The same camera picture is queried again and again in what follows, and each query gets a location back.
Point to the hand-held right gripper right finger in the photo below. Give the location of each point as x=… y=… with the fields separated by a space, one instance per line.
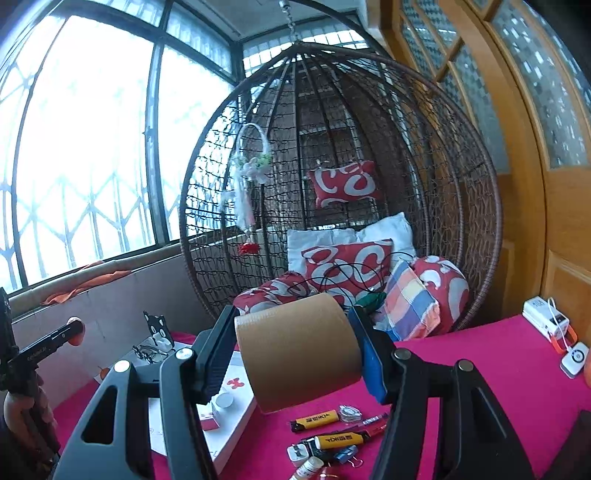
x=369 y=360

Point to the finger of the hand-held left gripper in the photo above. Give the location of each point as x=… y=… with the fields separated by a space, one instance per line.
x=41 y=346

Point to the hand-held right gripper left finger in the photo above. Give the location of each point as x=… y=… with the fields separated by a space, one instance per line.
x=217 y=355

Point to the white shallow box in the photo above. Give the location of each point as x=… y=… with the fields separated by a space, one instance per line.
x=235 y=415

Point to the brown packing tape roll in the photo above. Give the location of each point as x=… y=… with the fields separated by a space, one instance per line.
x=295 y=350

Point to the person's left hand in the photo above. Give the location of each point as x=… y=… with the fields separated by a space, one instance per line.
x=14 y=410

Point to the white round cap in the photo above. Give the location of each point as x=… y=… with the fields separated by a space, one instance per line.
x=224 y=400

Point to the small clear round tape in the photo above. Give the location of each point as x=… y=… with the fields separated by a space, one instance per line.
x=350 y=414

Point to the green cloth item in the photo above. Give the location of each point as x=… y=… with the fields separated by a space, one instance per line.
x=371 y=302

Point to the small red white box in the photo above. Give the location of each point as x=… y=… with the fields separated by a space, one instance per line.
x=208 y=417

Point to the eyeglasses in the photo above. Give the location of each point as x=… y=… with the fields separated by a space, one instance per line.
x=150 y=354

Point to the plaid multicolour pillow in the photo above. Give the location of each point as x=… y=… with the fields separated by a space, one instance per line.
x=408 y=304

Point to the black cat phone stand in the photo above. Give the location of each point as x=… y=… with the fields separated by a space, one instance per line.
x=157 y=323

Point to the flat red patterned seat cushion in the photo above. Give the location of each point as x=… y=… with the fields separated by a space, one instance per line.
x=268 y=295

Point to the orange cloth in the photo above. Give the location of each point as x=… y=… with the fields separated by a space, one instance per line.
x=87 y=281

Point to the yellow black lighter upper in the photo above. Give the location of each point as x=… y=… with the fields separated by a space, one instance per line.
x=314 y=421

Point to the yellow black lighter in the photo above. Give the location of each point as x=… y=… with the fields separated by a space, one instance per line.
x=339 y=439
x=314 y=421

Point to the yellow black lighter lower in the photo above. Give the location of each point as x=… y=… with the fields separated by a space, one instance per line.
x=339 y=439

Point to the blue binder clip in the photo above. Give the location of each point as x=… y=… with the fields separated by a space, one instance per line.
x=346 y=456

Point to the round red patterned cushion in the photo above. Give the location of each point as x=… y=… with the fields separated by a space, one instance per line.
x=448 y=286

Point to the white charger plug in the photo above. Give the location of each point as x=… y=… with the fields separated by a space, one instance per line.
x=297 y=453

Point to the small white bottle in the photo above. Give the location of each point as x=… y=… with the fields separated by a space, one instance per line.
x=308 y=468

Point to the white pillow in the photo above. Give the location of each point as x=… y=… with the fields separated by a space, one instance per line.
x=383 y=230

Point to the white dreamcatcher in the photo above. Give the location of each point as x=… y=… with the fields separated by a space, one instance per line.
x=242 y=194

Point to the small red patterned pillow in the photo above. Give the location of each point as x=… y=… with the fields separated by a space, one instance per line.
x=346 y=184

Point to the white round timer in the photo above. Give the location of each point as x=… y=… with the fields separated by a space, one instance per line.
x=575 y=360

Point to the brown wicker hanging egg chair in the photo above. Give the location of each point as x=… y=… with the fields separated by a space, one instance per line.
x=415 y=152

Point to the metal framed window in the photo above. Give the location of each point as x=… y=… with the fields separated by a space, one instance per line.
x=92 y=138

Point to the wooden door with glass panes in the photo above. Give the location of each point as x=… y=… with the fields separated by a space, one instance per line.
x=545 y=161

